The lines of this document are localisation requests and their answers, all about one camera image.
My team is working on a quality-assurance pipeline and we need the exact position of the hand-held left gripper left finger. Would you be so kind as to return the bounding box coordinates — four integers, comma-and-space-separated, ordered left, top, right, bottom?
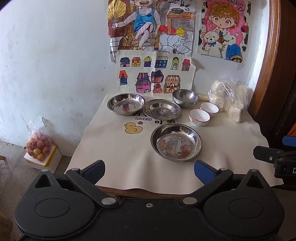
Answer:
34, 159, 119, 207

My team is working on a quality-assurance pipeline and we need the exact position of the deep steel bowl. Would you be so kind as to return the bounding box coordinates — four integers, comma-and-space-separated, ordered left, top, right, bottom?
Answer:
172, 89, 200, 108

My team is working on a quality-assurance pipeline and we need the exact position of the shallow steel plate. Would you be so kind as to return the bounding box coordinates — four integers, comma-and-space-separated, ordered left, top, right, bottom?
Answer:
107, 93, 146, 116
143, 99, 182, 119

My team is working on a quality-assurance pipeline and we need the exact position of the teddy bear cartoon drawing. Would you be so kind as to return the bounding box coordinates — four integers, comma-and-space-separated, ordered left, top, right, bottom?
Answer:
197, 0, 251, 64

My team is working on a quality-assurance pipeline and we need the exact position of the white bowl with red rim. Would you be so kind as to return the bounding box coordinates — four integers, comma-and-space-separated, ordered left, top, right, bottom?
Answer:
200, 102, 220, 117
189, 109, 211, 127

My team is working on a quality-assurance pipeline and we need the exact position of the printed cream table mat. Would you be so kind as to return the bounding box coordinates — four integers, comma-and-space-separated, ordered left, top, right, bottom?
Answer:
65, 93, 284, 195

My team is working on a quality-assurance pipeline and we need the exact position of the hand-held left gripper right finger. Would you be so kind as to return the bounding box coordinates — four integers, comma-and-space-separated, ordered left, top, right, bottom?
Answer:
180, 159, 264, 207

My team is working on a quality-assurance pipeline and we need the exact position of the white foam box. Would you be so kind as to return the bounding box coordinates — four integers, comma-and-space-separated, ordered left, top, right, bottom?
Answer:
24, 145, 63, 174

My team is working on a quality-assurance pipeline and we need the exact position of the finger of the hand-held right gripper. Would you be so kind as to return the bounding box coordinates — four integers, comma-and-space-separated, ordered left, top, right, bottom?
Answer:
253, 145, 296, 165
282, 136, 296, 151

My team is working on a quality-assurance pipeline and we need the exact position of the coloured houses drawing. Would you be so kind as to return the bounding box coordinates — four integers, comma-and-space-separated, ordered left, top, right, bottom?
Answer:
115, 49, 197, 94

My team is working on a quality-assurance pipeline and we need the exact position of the plastic bag of white buns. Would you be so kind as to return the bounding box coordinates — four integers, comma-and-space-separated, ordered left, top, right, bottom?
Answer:
208, 77, 251, 123

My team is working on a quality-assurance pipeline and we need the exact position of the large steel plate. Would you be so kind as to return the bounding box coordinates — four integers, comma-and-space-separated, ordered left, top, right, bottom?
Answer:
150, 123, 203, 162

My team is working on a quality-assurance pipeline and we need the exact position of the cardboard box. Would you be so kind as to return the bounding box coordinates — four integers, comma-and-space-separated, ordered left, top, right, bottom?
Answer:
0, 212, 13, 241

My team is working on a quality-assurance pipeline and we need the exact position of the child with fan drawing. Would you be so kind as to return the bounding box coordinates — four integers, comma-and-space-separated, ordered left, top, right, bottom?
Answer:
107, 0, 197, 63

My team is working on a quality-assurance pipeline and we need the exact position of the wooden table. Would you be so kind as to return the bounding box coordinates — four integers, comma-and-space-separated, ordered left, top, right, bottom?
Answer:
97, 184, 204, 199

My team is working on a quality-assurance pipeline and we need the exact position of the plastic bag of apples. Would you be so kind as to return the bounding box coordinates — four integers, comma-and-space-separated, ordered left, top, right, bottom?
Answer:
25, 117, 53, 162

